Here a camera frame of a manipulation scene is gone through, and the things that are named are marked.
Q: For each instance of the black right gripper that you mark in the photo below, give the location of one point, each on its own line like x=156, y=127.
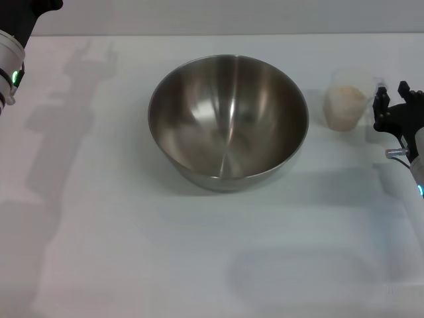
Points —
x=405, y=119

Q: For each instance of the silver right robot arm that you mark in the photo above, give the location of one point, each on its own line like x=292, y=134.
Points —
x=418, y=179

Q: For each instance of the white rice grains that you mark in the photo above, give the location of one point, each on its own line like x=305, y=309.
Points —
x=344, y=106

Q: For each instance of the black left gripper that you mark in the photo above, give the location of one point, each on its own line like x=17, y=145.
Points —
x=20, y=16

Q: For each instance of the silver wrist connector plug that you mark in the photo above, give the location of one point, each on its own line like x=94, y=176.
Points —
x=11, y=96
x=395, y=152

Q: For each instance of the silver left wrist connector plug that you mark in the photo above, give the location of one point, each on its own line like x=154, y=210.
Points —
x=11, y=96

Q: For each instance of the silver right wrist connector plug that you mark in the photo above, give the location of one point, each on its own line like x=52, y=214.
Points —
x=395, y=152

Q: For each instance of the clear plastic measuring cup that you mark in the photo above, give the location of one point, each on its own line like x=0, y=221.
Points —
x=354, y=77

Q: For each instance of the stainless steel mixing bowl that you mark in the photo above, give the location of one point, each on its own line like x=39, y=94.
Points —
x=228, y=122

